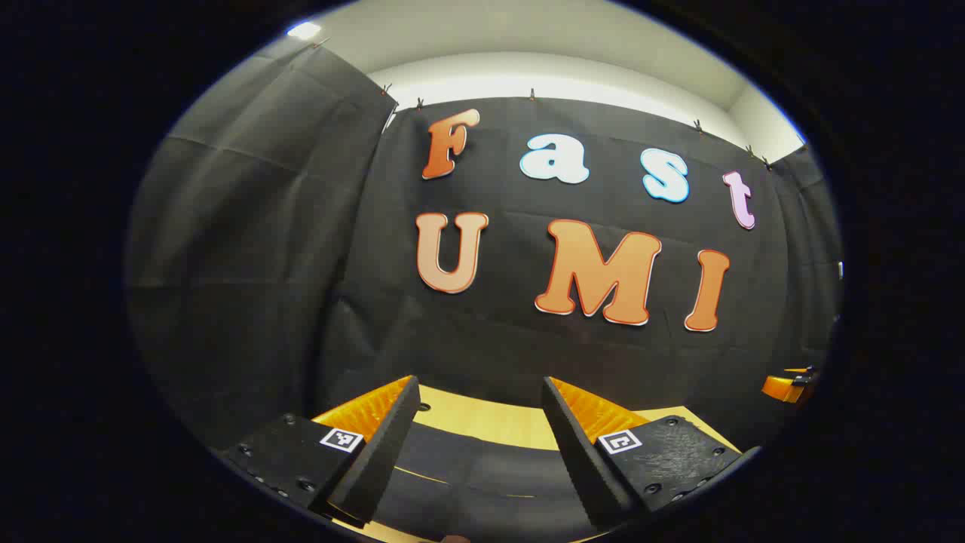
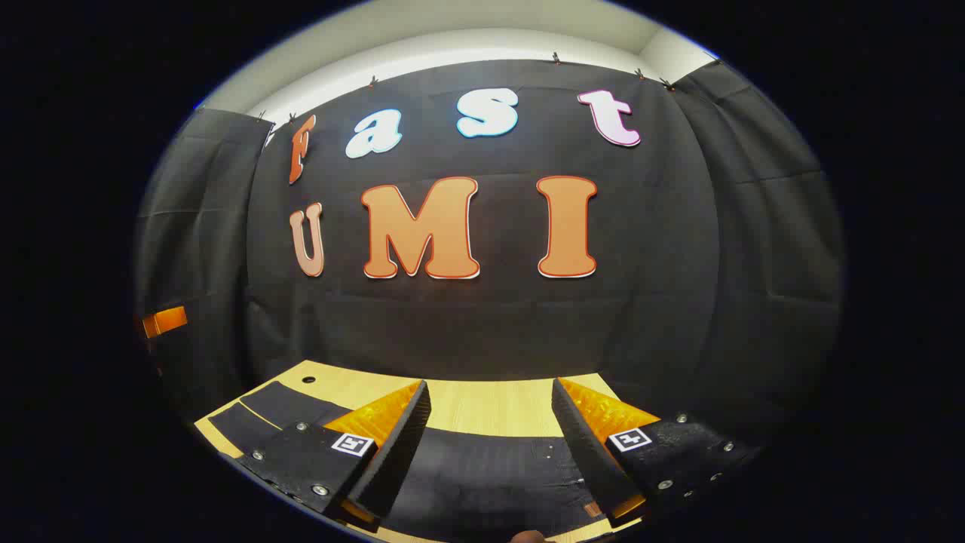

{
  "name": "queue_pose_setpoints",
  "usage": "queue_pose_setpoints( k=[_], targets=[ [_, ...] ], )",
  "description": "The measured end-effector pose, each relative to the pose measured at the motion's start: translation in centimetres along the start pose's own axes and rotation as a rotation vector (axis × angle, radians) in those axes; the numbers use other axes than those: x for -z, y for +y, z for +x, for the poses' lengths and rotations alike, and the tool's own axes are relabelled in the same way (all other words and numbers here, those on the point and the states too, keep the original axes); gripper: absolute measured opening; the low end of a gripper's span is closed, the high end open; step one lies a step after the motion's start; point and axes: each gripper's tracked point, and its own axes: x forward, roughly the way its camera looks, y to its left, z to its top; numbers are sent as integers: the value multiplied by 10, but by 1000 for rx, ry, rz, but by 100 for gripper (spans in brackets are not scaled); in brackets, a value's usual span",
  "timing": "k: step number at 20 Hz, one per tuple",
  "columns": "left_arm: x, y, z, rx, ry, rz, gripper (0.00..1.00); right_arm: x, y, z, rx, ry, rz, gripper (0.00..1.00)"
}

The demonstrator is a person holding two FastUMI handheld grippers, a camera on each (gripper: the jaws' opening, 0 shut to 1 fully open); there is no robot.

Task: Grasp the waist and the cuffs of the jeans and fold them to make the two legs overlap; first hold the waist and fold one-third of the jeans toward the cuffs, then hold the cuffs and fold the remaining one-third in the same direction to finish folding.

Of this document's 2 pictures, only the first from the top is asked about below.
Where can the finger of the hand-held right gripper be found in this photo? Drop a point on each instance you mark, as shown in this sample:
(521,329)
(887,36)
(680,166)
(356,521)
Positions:
(780,388)

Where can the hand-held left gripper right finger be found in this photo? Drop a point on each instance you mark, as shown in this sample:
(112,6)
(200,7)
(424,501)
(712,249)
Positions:
(577,452)

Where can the row of backdrop clips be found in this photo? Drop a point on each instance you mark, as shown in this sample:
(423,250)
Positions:
(532,94)

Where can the ceiling light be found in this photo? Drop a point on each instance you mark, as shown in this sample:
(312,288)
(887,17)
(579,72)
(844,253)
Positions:
(304,30)

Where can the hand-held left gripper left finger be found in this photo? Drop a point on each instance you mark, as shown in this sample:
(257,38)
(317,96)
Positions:
(384,445)

